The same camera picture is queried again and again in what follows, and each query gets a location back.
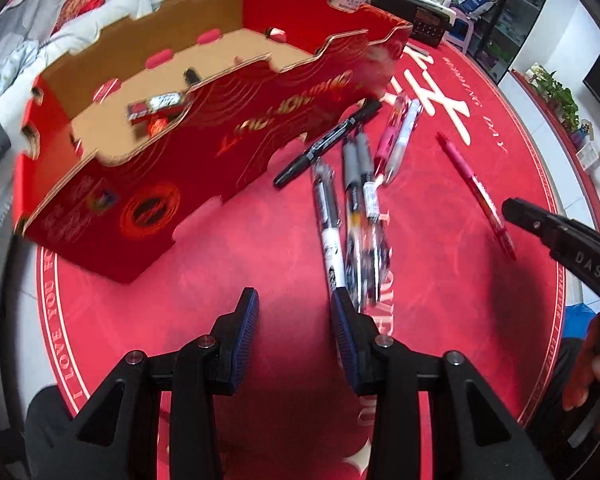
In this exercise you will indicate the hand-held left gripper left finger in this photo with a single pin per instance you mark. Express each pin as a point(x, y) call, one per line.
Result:
point(242, 340)

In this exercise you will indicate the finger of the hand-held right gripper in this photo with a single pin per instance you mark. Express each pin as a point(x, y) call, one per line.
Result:
point(535, 225)

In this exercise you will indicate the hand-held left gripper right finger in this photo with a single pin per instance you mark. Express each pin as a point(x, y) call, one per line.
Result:
point(352, 345)

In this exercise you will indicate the slim red pen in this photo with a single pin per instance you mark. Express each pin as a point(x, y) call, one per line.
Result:
point(472, 180)

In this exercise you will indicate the white and black pen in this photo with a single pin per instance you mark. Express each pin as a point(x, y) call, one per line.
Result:
point(325, 205)

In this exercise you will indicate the white barrel pen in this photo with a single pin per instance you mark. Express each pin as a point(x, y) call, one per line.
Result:
point(402, 140)

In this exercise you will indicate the grey grip gel pen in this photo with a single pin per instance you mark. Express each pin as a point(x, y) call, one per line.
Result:
point(351, 170)
point(364, 160)

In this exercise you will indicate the red cardboard box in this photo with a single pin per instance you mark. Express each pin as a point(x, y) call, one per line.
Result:
point(260, 135)

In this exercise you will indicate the red patterned packet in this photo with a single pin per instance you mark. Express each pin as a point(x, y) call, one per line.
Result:
point(157, 103)

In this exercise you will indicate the person's right hand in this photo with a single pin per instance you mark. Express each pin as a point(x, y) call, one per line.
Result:
point(582, 375)

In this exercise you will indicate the blue plastic object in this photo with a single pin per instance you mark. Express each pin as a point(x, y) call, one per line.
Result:
point(577, 322)

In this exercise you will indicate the small white box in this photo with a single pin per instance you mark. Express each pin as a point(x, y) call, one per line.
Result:
point(590, 157)

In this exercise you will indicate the potted green plants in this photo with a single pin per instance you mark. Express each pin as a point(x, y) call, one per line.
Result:
point(555, 92)

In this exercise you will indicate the pink pen clear cap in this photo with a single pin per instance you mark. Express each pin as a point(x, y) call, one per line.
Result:
point(385, 145)

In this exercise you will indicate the pink plastic stool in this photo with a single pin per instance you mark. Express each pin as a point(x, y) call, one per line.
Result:
point(462, 27)

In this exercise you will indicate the glass door cabinet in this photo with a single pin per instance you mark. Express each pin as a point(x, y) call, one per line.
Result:
point(520, 0)

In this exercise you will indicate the black radio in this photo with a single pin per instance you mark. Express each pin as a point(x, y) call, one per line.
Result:
point(420, 15)

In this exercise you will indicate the white fringed blanket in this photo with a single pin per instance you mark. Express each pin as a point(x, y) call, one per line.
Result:
point(0, 285)

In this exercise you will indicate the pale green cloth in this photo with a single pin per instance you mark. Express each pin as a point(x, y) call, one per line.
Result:
point(10, 75)

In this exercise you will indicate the white cloth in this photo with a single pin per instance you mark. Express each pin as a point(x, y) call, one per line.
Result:
point(130, 5)

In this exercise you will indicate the red embroidered cushion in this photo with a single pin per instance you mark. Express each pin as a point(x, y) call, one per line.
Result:
point(80, 2)

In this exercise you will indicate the grey patterned quilt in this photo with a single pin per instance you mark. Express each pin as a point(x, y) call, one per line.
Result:
point(25, 15)

